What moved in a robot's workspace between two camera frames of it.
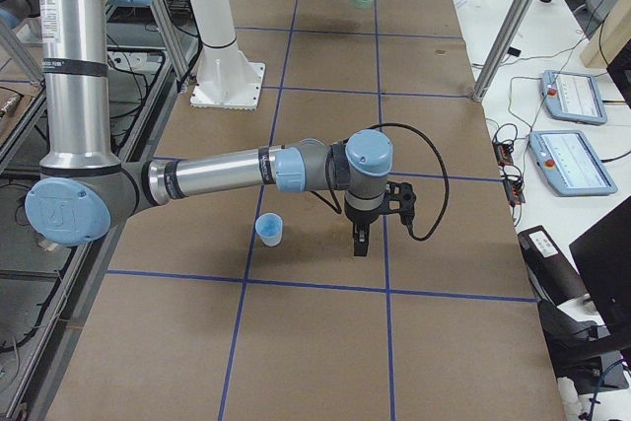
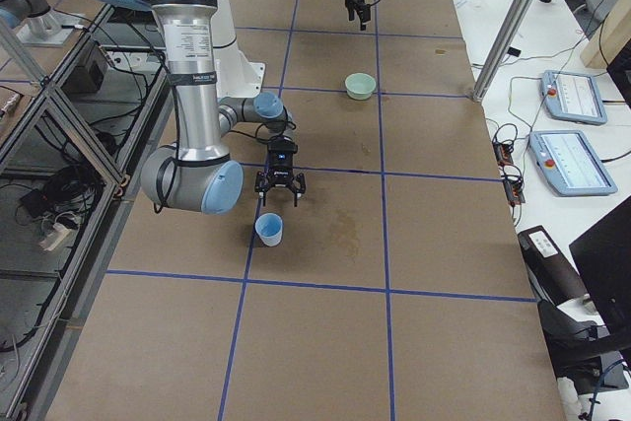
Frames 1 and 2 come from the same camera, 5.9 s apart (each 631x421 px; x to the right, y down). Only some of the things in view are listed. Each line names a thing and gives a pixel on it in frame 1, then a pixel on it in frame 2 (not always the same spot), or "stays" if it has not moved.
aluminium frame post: x=514 y=24 stays
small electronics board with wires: x=503 y=144 stays
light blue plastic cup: x=269 y=227 stays
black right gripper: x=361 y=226 to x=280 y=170
